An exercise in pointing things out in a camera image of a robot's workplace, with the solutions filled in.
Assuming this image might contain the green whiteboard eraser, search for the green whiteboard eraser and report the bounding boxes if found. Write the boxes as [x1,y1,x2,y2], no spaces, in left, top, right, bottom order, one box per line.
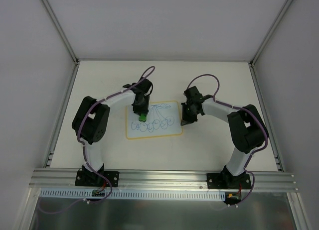
[139,113,147,122]

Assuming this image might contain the yellow-framed small whiteboard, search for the yellow-framed small whiteboard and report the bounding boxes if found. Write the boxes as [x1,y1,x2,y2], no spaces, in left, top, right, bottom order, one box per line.
[126,101,183,140]

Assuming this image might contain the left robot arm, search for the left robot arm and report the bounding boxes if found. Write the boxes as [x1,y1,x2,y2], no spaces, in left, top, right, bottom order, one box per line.
[71,78,153,188]

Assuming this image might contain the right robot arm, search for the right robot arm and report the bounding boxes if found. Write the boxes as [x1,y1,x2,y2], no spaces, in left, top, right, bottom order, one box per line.
[180,86,269,190]

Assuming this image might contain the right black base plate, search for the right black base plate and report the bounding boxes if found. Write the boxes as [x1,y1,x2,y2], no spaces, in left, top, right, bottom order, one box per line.
[206,173,252,190]

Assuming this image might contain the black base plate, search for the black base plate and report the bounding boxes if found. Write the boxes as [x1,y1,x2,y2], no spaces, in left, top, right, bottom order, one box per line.
[74,168,119,188]
[206,173,252,190]

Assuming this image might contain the right aluminium frame post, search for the right aluminium frame post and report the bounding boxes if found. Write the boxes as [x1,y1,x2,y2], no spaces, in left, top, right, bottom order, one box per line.
[249,0,295,172]

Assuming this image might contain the aluminium frame post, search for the aluminium frame post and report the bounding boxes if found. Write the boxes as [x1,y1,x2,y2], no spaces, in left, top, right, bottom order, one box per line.
[39,0,79,168]
[249,0,295,172]

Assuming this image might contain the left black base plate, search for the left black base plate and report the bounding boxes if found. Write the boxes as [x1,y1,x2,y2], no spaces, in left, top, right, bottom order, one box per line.
[74,168,119,188]

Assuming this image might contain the white slotted cable duct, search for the white slotted cable duct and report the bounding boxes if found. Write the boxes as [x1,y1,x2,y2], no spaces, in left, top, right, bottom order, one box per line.
[39,188,226,202]

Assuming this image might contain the aluminium front rail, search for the aluminium front rail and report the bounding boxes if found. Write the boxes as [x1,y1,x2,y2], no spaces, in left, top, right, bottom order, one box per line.
[29,168,299,192]

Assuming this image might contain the left aluminium frame post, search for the left aluminium frame post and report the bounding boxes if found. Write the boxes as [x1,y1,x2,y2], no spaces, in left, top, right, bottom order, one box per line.
[39,0,79,168]

